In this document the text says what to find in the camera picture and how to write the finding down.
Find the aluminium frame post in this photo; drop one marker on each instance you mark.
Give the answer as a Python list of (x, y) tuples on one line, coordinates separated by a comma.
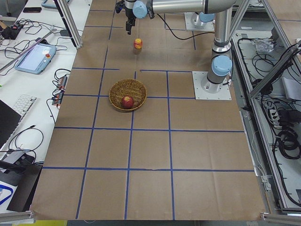
[(69, 23)]

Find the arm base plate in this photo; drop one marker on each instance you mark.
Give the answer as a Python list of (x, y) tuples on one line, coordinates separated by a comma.
[(209, 27), (211, 94)]

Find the dark red apple in basket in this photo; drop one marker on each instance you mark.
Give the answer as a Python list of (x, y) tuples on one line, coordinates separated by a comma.
[(127, 102)]

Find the woven wicker basket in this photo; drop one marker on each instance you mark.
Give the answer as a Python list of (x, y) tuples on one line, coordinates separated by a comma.
[(130, 87)]

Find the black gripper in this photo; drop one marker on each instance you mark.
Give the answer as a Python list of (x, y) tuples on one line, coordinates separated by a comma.
[(129, 12)]

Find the blue teach pendant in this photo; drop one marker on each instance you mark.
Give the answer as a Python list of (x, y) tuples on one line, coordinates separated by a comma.
[(36, 60)]

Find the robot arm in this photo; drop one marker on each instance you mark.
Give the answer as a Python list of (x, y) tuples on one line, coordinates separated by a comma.
[(201, 19), (204, 11)]

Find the black laptop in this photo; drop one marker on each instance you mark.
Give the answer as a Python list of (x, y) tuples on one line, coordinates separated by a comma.
[(9, 120)]

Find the red yellow apple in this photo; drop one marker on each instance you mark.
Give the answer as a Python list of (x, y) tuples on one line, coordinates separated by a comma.
[(138, 43)]

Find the black phone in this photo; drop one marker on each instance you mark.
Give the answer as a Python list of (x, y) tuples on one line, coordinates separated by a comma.
[(32, 9)]

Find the white keyboard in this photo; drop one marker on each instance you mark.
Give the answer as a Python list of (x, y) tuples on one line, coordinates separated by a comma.
[(23, 104)]

